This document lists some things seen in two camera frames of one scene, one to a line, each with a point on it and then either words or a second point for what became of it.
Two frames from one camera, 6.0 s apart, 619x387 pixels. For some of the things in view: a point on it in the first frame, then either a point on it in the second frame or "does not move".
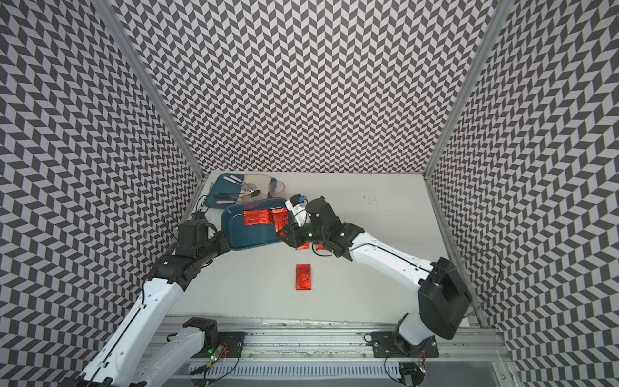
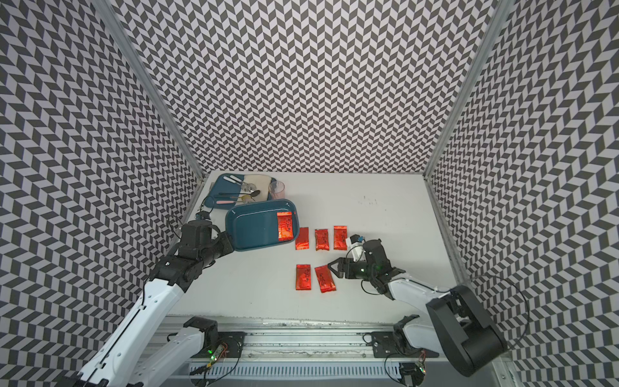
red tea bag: [255, 217] -> [326, 279]
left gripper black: [221, 238] does not move
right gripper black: [293, 240] -> [342, 269]
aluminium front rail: [339, 339] does not move
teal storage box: [240, 235] does not move
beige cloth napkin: [263, 184] does not move
